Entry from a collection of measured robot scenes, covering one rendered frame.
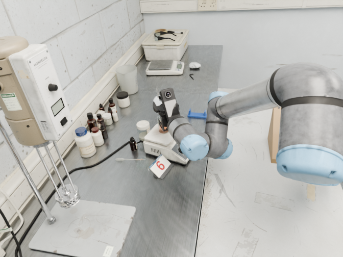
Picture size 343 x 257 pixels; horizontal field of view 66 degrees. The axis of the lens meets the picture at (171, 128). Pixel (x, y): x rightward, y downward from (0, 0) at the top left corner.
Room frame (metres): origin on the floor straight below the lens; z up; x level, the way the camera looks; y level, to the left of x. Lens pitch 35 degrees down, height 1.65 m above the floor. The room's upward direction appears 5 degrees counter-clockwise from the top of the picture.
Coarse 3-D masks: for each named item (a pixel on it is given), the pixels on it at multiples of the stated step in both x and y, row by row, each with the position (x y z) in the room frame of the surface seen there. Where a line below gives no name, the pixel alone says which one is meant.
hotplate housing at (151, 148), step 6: (144, 144) 0.88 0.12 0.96; (150, 144) 0.86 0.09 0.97; (156, 144) 0.86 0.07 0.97; (174, 144) 0.85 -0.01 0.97; (144, 150) 0.88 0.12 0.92; (150, 150) 0.86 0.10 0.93; (156, 150) 0.85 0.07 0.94; (162, 150) 0.83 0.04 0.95; (168, 150) 0.82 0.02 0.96; (156, 156) 0.85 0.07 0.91; (168, 156) 0.82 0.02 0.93; (174, 156) 0.81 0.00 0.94; (180, 156) 0.80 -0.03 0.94; (180, 162) 0.79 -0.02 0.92; (186, 162) 0.79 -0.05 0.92
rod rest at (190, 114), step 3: (189, 111) 1.15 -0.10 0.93; (189, 114) 1.15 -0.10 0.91; (192, 114) 1.15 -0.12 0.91; (195, 114) 1.15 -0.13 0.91; (198, 114) 1.15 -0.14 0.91; (201, 114) 1.15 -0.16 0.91; (204, 114) 1.13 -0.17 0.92; (195, 117) 1.14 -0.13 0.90; (198, 117) 1.13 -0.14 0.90; (201, 117) 1.13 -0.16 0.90; (204, 117) 1.12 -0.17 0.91
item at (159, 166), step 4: (160, 160) 0.80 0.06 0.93; (164, 160) 0.81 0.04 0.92; (156, 164) 0.78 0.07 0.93; (160, 164) 0.78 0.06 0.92; (164, 164) 0.79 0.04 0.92; (152, 168) 0.75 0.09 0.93; (156, 168) 0.76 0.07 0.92; (160, 168) 0.77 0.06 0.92; (164, 168) 0.77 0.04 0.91; (156, 172) 0.74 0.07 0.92; (160, 172) 0.75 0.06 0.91
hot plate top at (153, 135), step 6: (156, 126) 0.96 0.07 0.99; (150, 132) 0.92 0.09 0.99; (156, 132) 0.92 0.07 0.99; (144, 138) 0.88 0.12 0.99; (150, 138) 0.88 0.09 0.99; (156, 138) 0.87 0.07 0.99; (162, 138) 0.87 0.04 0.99; (168, 138) 0.87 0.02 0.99; (162, 144) 0.84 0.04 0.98; (168, 144) 0.83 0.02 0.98
